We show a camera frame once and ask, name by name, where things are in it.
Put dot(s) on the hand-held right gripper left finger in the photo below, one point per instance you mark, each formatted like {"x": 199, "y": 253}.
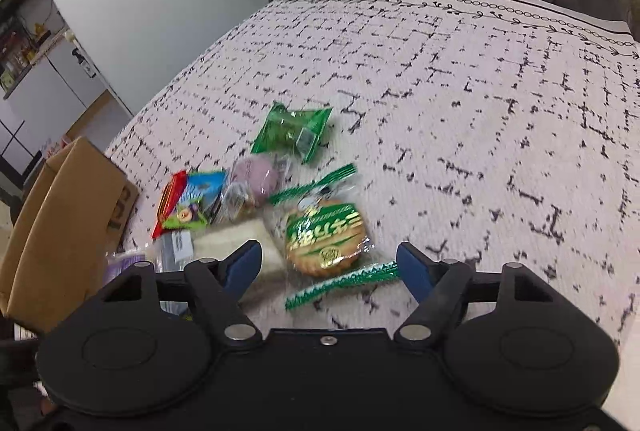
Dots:
{"x": 245, "y": 263}

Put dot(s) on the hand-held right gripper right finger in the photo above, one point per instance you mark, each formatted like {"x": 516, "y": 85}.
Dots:
{"x": 412, "y": 268}

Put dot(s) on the white cake packet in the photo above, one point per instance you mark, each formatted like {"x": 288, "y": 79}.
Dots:
{"x": 225, "y": 243}

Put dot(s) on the blue plum snack packet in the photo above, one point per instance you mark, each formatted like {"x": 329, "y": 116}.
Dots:
{"x": 197, "y": 201}

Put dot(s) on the orange snack packet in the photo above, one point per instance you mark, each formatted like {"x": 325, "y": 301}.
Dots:
{"x": 325, "y": 241}

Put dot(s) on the brown cardboard box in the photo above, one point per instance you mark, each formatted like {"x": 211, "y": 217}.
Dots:
{"x": 65, "y": 211}

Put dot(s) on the clear brown snack packet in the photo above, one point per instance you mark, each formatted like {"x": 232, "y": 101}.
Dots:
{"x": 237, "y": 203}

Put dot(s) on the pale purple snack packet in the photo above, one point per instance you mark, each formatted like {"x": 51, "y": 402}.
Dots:
{"x": 260, "y": 181}

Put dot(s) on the red snack packet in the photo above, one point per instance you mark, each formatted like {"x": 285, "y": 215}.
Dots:
{"x": 167, "y": 203}

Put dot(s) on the green candy packet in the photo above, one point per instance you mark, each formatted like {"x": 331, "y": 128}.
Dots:
{"x": 290, "y": 131}

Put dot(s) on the white printed blanket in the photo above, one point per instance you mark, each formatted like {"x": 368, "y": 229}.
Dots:
{"x": 450, "y": 111}

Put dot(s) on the white cabinet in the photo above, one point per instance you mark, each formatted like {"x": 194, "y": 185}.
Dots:
{"x": 60, "y": 81}

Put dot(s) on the cluttered wall shelf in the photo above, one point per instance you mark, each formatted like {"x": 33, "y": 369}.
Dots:
{"x": 20, "y": 11}

